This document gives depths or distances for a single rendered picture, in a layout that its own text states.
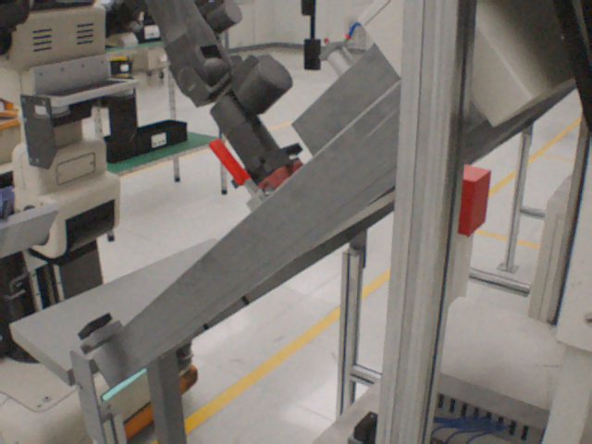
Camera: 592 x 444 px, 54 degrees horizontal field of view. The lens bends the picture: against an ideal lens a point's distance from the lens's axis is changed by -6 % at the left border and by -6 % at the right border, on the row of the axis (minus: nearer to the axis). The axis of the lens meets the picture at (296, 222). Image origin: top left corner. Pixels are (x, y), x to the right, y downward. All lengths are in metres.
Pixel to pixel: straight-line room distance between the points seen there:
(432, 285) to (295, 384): 1.62
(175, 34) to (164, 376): 0.87
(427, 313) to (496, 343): 0.73
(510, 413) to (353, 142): 0.57
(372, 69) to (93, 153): 1.08
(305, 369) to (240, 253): 1.52
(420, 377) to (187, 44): 0.56
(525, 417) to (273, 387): 1.23
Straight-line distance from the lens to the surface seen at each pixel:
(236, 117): 0.85
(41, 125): 1.36
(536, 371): 1.15
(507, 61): 0.48
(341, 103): 0.56
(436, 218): 0.45
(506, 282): 2.12
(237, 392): 2.05
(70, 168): 1.50
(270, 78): 0.81
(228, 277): 0.67
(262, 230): 0.61
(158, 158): 3.32
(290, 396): 2.02
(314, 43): 0.86
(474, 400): 0.98
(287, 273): 1.25
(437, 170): 0.44
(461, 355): 1.16
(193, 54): 0.87
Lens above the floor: 1.26
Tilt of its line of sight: 22 degrees down
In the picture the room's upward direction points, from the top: straight up
